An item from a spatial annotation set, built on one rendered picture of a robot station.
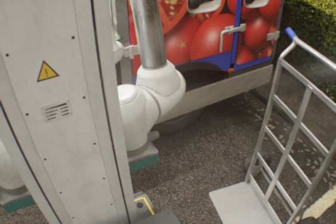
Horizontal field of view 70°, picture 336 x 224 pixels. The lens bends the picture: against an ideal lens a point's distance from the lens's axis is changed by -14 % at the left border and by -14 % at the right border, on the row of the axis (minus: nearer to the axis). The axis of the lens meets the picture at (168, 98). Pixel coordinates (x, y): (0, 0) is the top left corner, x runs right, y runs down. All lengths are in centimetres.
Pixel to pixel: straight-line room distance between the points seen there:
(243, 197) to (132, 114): 142
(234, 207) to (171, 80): 129
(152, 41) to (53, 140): 50
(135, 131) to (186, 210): 117
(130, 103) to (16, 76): 42
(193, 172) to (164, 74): 135
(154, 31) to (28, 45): 51
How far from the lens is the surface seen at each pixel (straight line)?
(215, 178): 224
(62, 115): 73
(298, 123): 152
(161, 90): 104
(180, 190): 214
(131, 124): 95
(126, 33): 171
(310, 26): 324
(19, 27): 61
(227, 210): 208
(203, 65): 214
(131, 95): 94
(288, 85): 337
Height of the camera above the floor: 175
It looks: 36 degrees down
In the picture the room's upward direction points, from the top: straight up
